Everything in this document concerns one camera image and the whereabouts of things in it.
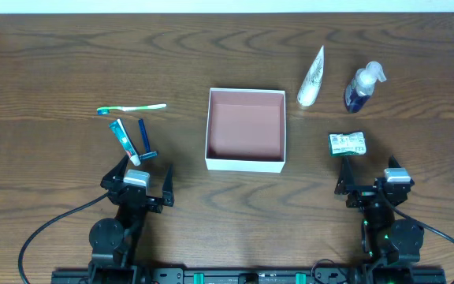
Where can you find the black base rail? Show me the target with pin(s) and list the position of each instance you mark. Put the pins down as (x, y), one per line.
(180, 276)

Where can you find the white box pink interior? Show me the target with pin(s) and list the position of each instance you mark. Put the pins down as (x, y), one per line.
(246, 130)

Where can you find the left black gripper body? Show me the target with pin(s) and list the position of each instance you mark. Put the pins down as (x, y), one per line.
(133, 193)

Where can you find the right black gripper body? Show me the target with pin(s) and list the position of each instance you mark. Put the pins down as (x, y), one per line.
(370, 189)

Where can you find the blue pump bottle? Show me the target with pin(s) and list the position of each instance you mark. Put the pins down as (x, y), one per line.
(362, 85)

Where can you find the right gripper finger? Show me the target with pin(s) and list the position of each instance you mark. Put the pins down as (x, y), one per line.
(393, 162)
(346, 182)

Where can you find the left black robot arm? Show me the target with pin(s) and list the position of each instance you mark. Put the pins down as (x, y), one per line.
(114, 240)

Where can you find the blue disposable razor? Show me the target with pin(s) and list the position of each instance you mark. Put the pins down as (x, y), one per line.
(149, 154)

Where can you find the green white toothbrush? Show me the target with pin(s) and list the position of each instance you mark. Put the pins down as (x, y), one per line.
(103, 110)

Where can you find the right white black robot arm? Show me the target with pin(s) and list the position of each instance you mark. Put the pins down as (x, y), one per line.
(392, 244)

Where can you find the white lotion tube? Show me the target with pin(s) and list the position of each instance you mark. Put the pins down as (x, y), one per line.
(308, 92)

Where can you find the teal toothpaste tube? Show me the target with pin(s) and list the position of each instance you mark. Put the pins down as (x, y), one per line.
(119, 131)

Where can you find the green white packet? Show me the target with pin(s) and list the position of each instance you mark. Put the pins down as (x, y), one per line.
(341, 144)

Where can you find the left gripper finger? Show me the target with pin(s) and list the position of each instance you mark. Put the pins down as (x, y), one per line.
(167, 189)
(115, 175)

